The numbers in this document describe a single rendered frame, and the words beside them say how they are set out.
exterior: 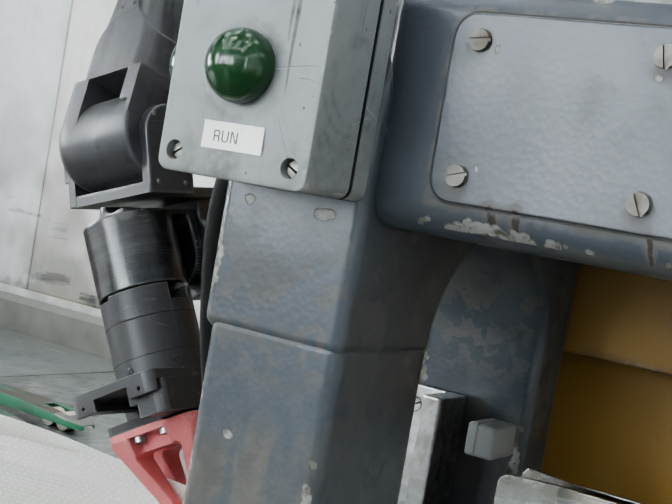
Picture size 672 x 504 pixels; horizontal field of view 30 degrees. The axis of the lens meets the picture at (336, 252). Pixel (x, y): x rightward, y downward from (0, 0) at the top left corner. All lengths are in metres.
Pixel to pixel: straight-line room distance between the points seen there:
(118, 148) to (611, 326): 0.31
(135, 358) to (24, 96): 7.55
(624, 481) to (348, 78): 0.37
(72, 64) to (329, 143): 7.56
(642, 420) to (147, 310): 0.30
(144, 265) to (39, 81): 7.45
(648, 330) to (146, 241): 0.30
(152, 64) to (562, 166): 0.37
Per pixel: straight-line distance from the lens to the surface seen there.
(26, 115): 8.26
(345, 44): 0.49
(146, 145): 0.77
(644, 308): 0.72
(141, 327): 0.76
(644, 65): 0.48
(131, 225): 0.78
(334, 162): 0.49
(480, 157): 0.50
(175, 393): 0.74
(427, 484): 0.70
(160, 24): 0.81
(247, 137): 0.49
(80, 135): 0.80
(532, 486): 0.65
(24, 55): 8.35
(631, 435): 0.78
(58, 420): 5.55
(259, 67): 0.48
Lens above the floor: 1.25
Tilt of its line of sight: 3 degrees down
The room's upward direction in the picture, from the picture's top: 10 degrees clockwise
